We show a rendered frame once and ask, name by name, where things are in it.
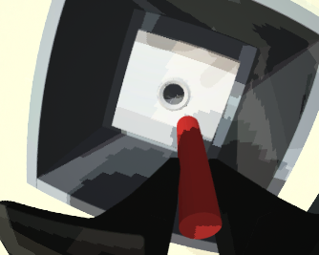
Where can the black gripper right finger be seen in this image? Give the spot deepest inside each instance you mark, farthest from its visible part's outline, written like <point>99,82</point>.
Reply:
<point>255,222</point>

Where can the white square plate with hole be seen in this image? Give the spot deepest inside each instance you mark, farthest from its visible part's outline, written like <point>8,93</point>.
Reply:
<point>146,107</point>

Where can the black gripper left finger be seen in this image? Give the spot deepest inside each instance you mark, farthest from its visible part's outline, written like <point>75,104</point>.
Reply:
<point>141,224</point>

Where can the red peg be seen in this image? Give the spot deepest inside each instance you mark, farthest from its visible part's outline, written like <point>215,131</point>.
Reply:
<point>199,214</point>

